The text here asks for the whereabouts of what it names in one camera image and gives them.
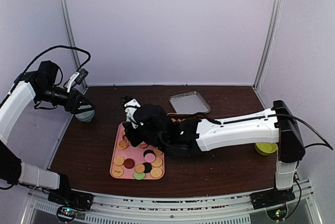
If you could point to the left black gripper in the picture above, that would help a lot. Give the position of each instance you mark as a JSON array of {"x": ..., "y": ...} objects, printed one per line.
[{"x": 71, "y": 103}]

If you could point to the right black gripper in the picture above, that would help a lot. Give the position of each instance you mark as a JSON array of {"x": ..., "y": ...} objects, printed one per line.
[{"x": 134, "y": 140}]

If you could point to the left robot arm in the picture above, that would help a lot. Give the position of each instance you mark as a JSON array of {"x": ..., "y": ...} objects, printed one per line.
[{"x": 31, "y": 89}]

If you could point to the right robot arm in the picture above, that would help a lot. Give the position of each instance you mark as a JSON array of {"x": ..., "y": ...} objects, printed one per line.
[{"x": 196, "y": 133}]

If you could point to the pale blue ceramic bowl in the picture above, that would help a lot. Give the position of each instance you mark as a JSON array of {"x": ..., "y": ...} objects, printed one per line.
[{"x": 85, "y": 116}]

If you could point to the black sandwich cookie upper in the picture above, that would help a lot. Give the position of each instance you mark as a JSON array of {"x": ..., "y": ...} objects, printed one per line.
[{"x": 146, "y": 152}]

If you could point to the black sandwich cookie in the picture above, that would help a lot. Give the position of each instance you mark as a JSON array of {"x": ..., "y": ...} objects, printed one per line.
[
  {"x": 147, "y": 167},
  {"x": 146, "y": 152}
]

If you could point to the chocolate chip cookie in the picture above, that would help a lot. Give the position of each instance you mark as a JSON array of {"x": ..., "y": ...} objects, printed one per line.
[{"x": 122, "y": 145}]

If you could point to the round tan cookie right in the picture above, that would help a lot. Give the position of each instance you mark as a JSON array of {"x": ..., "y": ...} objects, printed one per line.
[{"x": 158, "y": 152}]

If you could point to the pink sandwich cookie lower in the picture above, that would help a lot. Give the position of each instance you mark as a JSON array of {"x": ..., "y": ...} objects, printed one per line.
[{"x": 150, "y": 158}]

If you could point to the pink plastic tray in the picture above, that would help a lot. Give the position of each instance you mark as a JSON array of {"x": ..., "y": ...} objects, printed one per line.
[{"x": 135, "y": 153}]

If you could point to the brown chocolate cookie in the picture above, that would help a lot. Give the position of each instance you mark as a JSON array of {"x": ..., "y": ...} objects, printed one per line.
[{"x": 129, "y": 163}]

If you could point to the yellow dotted cookie middle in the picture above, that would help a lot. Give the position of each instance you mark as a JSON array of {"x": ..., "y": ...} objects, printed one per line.
[{"x": 158, "y": 162}]

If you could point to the black sandwich cookie lower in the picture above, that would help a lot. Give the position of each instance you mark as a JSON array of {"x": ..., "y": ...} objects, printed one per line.
[{"x": 147, "y": 167}]

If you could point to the gold cookie tin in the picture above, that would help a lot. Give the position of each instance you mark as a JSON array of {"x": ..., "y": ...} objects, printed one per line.
[{"x": 178, "y": 118}]

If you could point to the yellow dotted cookie corner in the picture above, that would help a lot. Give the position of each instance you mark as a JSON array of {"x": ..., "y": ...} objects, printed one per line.
[{"x": 156, "y": 172}]

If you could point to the green sandwich cookie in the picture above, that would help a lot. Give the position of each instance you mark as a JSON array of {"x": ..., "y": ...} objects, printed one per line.
[{"x": 139, "y": 176}]

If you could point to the yellow cookie with pink sword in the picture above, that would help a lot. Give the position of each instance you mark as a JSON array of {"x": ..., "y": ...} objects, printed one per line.
[{"x": 117, "y": 172}]

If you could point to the silver tin lid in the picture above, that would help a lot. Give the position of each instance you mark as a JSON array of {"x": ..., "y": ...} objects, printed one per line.
[{"x": 189, "y": 103}]

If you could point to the green plastic bowl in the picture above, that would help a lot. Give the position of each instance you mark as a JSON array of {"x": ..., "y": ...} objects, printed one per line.
[{"x": 265, "y": 149}]

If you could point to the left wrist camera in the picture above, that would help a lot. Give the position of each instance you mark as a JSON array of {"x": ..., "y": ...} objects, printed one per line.
[{"x": 76, "y": 79}]

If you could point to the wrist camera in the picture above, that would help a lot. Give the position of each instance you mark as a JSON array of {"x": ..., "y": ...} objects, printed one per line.
[
  {"x": 76, "y": 79},
  {"x": 130, "y": 106}
]

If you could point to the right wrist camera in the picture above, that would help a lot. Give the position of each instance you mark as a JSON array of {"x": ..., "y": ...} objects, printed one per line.
[{"x": 130, "y": 106}]

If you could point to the front aluminium rail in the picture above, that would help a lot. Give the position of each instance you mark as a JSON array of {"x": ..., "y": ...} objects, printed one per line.
[{"x": 233, "y": 208}]

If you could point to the left aluminium frame post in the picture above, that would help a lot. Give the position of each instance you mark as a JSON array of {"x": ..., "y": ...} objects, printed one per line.
[{"x": 70, "y": 38}]

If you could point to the aluminium frame post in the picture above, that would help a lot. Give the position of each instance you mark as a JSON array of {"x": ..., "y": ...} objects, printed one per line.
[
  {"x": 70, "y": 38},
  {"x": 269, "y": 44}
]

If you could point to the right aluminium frame post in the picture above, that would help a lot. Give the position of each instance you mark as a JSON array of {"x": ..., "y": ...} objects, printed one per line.
[{"x": 269, "y": 44}]

